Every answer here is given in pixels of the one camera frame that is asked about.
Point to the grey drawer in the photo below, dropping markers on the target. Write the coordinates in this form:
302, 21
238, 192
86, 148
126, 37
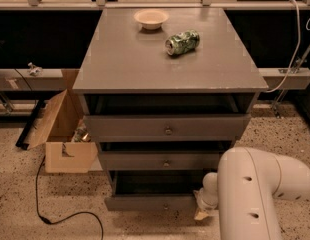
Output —
159, 160
166, 128
154, 190

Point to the white ceramic bowl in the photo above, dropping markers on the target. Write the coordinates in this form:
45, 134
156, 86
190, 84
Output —
151, 19

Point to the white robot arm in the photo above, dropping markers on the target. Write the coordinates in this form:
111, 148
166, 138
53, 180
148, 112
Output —
243, 188

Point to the green soda can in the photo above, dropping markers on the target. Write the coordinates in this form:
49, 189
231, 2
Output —
182, 43

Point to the open cardboard box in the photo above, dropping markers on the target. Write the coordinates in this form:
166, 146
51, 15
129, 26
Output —
56, 128

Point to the grey bottom drawer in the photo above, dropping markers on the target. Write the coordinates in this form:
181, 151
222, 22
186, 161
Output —
154, 190

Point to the black metal leg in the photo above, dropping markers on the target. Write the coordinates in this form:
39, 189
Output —
29, 123

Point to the small clear object on ledge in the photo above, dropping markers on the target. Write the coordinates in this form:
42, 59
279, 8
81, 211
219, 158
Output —
34, 70

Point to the grey middle drawer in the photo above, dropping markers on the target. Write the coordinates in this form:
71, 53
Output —
159, 160

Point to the grey top drawer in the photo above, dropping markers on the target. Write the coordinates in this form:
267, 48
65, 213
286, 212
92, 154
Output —
166, 128

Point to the grey drawer cabinet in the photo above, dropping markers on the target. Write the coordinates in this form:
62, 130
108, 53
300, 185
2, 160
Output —
127, 71

